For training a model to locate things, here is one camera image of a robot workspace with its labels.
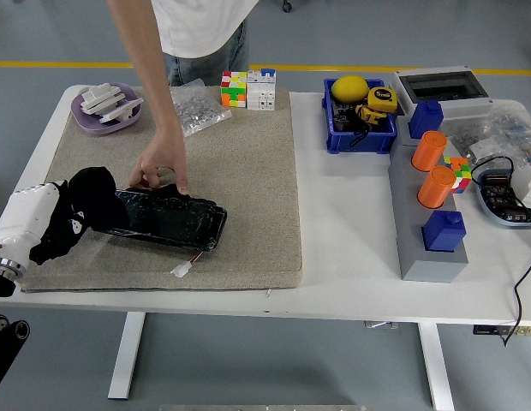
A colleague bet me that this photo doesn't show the person's right hand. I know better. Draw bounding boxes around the person's right hand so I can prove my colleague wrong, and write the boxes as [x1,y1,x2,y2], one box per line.
[128,123,190,196]

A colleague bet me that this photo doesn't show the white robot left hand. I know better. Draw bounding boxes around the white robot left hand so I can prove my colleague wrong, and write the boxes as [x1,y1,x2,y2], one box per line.
[0,180,85,265]

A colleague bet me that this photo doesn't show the black panel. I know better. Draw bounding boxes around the black panel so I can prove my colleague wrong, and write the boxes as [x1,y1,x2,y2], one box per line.
[92,183,229,253]

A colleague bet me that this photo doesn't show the black rag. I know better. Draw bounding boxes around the black rag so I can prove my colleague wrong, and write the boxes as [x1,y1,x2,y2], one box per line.
[28,165,132,266]

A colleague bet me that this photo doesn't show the clear bag of screws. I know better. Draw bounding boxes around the clear bag of screws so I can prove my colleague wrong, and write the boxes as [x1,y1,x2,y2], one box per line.
[170,77,232,138]

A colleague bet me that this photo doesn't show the white plastic part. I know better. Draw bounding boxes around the white plastic part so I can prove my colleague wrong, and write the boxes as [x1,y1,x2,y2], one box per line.
[80,83,126,116]
[97,97,145,125]

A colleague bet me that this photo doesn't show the purple tray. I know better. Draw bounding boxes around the purple tray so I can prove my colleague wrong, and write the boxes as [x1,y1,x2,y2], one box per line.
[70,81,142,137]

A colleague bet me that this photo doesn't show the grey-brown mat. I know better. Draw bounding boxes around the grey-brown mat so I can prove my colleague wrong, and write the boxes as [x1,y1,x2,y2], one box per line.
[19,85,303,295]

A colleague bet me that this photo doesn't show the large colourful puzzle cube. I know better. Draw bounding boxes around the large colourful puzzle cube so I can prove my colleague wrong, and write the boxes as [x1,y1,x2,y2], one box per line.
[220,70,248,109]

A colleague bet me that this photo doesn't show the white circuit breaker block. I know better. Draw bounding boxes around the white circuit breaker block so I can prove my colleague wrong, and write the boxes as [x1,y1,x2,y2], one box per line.
[246,67,277,112]

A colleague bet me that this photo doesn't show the person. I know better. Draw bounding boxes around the person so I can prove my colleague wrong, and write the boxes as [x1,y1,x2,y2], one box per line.
[152,0,260,86]

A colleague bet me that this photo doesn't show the white table leg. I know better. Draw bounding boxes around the white table leg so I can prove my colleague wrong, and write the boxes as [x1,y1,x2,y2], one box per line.
[107,312,146,402]
[417,321,456,411]

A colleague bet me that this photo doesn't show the yellow lemon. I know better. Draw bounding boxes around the yellow lemon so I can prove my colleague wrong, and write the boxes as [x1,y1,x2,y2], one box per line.
[331,74,370,104]

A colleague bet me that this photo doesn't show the blue plastic bin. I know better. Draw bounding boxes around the blue plastic bin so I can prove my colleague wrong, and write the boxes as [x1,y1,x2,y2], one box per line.
[320,77,398,155]

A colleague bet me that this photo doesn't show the yellow black tool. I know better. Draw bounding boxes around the yellow black tool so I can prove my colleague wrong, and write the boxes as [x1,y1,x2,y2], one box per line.
[354,104,386,128]

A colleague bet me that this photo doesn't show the yellow tape measure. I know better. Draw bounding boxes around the yellow tape measure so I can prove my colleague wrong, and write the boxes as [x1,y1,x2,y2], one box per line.
[366,86,397,116]

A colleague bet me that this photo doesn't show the grey block base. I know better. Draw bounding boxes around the grey block base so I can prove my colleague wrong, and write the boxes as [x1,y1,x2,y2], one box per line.
[387,115,470,283]

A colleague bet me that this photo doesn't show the blue square block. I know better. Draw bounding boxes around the blue square block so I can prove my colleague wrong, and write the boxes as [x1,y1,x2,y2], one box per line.
[421,209,467,253]
[409,100,444,140]

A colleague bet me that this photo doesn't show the orange cylinder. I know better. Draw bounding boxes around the orange cylinder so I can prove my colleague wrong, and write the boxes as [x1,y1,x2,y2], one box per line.
[410,130,447,171]
[416,165,456,210]

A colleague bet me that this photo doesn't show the small colourful puzzle cube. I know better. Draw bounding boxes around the small colourful puzzle cube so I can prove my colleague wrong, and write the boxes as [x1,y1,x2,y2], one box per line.
[444,156,471,194]

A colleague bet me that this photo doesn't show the clear bag of dark parts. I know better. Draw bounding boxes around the clear bag of dark parts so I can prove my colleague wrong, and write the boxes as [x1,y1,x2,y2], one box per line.
[441,118,489,162]

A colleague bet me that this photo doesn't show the blue-grey tray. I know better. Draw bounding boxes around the blue-grey tray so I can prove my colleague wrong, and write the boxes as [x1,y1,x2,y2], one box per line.
[473,167,531,230]

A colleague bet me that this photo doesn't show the black circuit boards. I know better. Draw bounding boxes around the black circuit boards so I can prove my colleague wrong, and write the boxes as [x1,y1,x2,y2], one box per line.
[481,170,531,223]

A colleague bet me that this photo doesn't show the large clear parts bag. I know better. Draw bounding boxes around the large clear parts bag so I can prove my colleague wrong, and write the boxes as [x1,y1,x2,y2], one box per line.
[474,100,531,172]

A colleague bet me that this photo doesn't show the white plastic piece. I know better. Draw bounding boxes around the white plastic piece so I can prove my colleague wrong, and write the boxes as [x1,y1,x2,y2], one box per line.
[510,164,531,211]

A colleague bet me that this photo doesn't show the black table controller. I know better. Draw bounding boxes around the black table controller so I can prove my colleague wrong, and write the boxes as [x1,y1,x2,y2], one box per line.
[471,325,531,337]

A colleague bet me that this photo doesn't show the white wire connector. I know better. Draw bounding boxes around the white wire connector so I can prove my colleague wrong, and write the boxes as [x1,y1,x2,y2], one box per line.
[170,250,205,277]

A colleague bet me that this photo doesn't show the grey electrical enclosure box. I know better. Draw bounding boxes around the grey electrical enclosure box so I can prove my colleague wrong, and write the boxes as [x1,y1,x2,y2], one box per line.
[388,64,493,119]

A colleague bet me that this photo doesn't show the silver table bracket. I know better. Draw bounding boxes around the silver table bracket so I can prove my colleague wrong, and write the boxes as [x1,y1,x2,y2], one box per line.
[362,319,400,331]

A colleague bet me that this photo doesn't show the black cable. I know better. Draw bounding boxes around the black cable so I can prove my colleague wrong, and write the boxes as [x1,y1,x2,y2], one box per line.
[469,156,531,348]

